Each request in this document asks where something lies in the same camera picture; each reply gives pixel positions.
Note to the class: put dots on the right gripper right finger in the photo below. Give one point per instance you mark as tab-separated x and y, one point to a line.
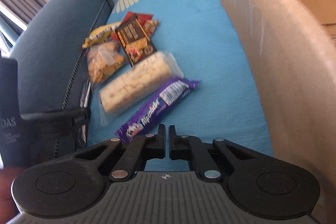
194	151

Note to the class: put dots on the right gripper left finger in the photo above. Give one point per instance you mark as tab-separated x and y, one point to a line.
132	157

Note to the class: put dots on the purple Alpenliebe candy pack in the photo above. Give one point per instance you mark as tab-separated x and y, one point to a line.
155	108

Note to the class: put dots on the clear pack white rice crackers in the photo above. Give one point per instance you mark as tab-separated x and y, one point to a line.
136	84

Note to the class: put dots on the clear bag of cookies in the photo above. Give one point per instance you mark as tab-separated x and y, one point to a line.
104	60

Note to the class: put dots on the black chocolate bar packet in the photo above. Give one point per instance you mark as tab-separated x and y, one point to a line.
134	41

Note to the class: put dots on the yellow candy bag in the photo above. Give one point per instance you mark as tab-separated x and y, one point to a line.
102	34

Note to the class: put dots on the small red candy bar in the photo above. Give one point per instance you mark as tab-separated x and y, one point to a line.
149	27

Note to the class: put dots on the red square snack packet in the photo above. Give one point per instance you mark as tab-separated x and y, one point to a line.
142	18

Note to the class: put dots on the person's left hand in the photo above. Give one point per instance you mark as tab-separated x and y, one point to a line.
7	204

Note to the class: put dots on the blue sofa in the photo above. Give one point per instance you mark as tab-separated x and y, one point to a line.
52	69

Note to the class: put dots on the grey curtain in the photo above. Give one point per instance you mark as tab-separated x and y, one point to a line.
15	17

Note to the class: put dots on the blue white patterned sofa cover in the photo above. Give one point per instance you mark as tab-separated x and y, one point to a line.
206	47

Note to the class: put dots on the cardboard box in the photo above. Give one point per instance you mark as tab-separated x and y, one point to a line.
290	46

